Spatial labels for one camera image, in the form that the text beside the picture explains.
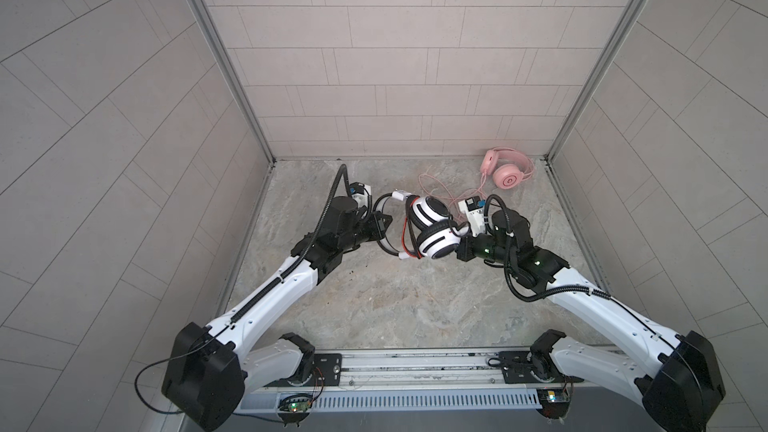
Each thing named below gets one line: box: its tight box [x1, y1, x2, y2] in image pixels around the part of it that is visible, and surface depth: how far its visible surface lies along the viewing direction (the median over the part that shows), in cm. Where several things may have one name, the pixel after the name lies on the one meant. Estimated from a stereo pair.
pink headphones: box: [480, 146, 535, 190], surface depth 107 cm
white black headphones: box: [374, 190, 464, 260], surface depth 62 cm
